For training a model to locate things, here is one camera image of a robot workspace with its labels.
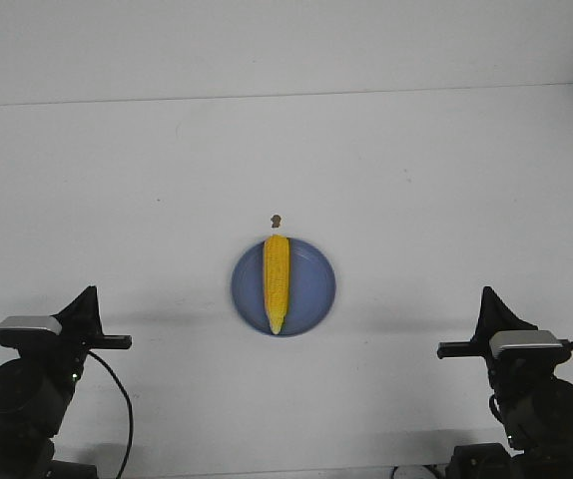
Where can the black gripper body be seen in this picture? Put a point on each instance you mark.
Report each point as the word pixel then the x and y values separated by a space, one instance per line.
pixel 453 349
pixel 86 340

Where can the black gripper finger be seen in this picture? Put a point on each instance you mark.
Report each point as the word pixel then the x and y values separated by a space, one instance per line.
pixel 82 315
pixel 495 316

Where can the blue round plate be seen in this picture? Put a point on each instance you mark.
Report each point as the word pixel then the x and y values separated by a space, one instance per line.
pixel 311 289

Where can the yellow corn cob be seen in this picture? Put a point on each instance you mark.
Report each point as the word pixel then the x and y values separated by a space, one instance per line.
pixel 276 274

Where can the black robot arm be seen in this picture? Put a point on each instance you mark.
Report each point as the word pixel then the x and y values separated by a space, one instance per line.
pixel 533 405
pixel 37 387

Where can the black base block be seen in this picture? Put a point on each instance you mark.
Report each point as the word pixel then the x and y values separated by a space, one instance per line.
pixel 481 461

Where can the small brown scrap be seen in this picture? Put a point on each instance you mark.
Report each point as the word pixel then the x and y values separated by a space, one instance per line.
pixel 276 221

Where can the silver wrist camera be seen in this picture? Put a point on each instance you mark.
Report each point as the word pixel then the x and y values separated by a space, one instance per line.
pixel 511 344
pixel 30 332

